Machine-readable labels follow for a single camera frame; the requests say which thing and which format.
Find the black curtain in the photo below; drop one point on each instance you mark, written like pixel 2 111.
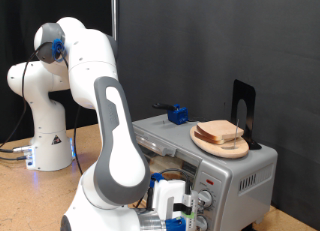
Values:
pixel 6 24

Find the thin metal pin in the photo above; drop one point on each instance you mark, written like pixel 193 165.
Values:
pixel 236 134

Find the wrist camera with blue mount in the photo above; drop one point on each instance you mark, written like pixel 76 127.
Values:
pixel 175 224

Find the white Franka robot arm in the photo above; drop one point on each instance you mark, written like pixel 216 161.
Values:
pixel 123 171

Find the dark grey partition panel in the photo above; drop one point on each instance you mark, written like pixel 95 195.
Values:
pixel 200 41

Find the silver oven knob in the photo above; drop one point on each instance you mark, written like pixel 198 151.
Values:
pixel 201 223
pixel 206 198

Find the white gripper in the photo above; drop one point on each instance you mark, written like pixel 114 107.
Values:
pixel 160 197

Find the round wooden board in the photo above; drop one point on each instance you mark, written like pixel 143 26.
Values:
pixel 226 151

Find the black metal bookend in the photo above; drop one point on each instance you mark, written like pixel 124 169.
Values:
pixel 240 91

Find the silver toaster oven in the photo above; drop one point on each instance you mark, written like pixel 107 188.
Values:
pixel 253 164

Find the vertical metal pole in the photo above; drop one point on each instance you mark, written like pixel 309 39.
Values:
pixel 114 11

